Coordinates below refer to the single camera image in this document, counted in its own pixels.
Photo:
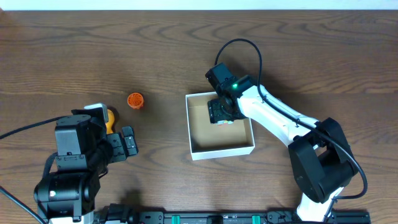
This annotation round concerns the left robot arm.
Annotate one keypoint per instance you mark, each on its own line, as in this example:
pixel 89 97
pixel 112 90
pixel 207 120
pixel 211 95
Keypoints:
pixel 84 150

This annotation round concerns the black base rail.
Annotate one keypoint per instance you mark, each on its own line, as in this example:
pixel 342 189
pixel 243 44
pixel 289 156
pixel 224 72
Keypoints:
pixel 117 213

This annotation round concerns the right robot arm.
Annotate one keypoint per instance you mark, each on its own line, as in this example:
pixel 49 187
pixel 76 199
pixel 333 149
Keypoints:
pixel 320 155

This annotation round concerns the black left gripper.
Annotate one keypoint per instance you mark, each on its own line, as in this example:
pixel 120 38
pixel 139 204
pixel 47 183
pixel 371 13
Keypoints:
pixel 118 146

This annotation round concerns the orange round cap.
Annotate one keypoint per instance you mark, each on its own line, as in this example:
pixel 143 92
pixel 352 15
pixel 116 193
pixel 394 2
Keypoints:
pixel 135 101

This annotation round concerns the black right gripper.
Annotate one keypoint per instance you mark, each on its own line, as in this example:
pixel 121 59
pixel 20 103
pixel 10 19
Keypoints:
pixel 216 112

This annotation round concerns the white cardboard box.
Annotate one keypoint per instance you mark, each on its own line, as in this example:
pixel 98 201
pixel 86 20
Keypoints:
pixel 211 141

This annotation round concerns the red toy truck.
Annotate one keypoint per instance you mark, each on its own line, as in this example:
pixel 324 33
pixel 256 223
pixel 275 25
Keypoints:
pixel 223 122

